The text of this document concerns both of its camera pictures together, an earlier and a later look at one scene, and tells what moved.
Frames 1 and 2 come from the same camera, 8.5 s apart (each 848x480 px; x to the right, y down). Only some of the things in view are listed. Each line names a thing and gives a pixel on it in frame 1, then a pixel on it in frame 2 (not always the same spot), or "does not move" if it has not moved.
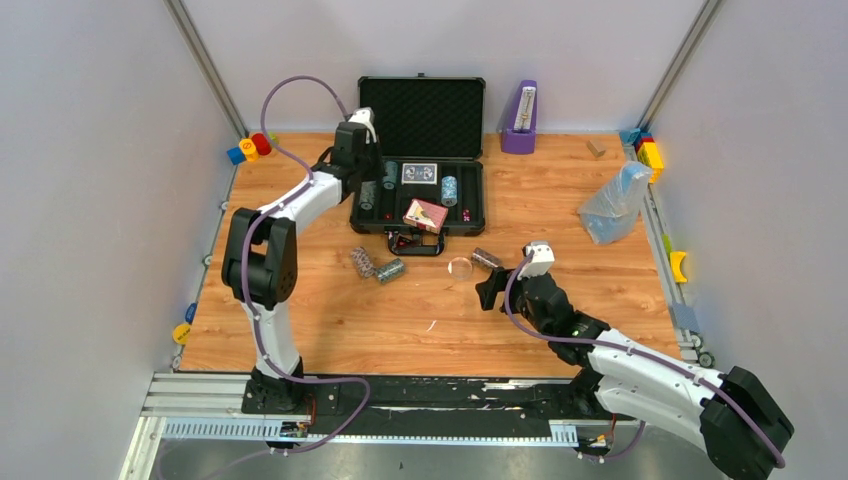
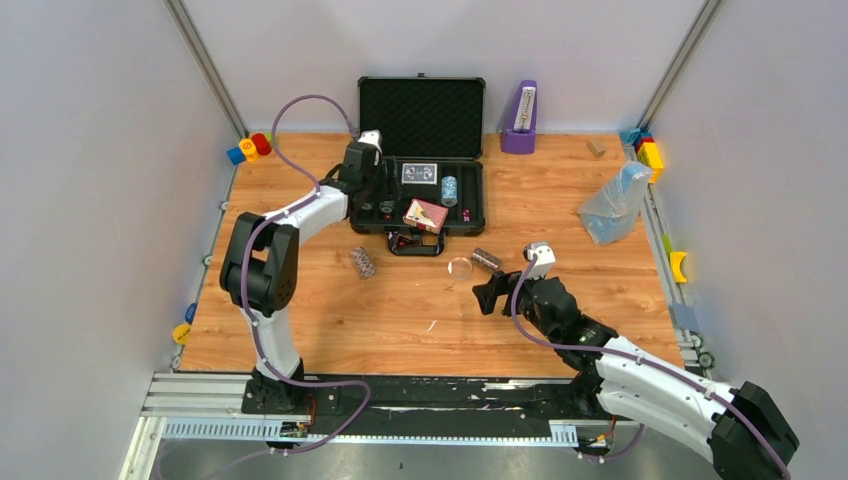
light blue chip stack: x=449 y=191 does not move
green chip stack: x=390 y=271 -> x=386 y=206
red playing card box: x=425 y=215 does not move
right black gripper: x=497 y=282 does not move
